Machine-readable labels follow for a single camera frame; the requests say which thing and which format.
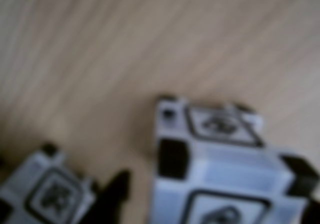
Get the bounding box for white cube zigzag glyph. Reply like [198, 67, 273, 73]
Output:
[152, 93, 320, 224]

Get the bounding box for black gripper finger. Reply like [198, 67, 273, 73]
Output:
[96, 168, 132, 224]

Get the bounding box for white cube crossed-loop glyph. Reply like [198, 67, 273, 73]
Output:
[0, 143, 99, 224]

